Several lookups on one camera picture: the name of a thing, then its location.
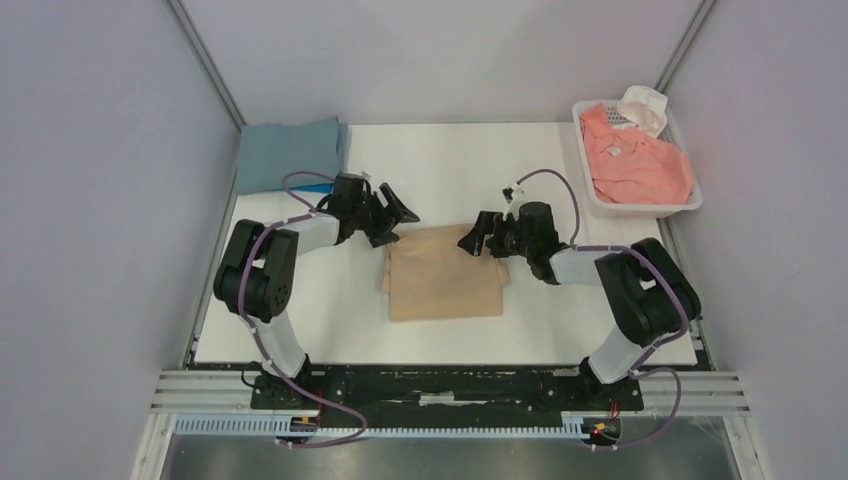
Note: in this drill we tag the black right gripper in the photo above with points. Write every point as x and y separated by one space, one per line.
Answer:
497 232

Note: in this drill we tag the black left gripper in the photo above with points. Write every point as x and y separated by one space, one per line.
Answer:
381 234

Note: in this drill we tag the beige t shirt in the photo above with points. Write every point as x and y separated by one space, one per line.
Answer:
427 276

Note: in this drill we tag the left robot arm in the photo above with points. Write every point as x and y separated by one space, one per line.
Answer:
255 277

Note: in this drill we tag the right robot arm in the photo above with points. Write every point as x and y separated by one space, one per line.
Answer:
651 300

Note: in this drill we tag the folded bright blue t shirt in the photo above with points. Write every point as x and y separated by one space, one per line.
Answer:
322 188

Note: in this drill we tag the folded grey-blue t shirt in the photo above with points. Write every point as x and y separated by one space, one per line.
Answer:
269 152

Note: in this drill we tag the pink t shirt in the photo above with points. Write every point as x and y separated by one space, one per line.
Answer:
627 166

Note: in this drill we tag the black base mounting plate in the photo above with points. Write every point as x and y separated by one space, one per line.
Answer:
441 396

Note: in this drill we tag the white t shirt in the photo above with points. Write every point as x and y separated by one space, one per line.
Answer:
646 108

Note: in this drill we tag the white plastic basket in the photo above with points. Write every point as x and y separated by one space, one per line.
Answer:
598 208

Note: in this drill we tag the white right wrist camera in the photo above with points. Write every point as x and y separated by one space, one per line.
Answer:
514 197

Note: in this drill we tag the white slotted cable duct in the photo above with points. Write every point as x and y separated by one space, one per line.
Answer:
286 426

